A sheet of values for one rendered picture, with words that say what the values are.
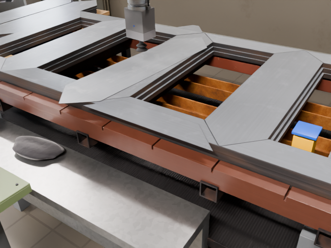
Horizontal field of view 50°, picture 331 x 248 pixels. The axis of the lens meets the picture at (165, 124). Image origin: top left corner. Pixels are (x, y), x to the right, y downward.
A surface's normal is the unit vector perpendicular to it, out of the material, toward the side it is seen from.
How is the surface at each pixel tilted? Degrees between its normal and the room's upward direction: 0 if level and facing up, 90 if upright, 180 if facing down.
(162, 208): 0
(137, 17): 90
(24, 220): 0
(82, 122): 90
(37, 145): 8
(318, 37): 90
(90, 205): 0
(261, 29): 90
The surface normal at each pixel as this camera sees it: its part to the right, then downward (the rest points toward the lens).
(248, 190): -0.55, 0.46
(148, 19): 0.77, 0.32
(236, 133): -0.03, -0.84
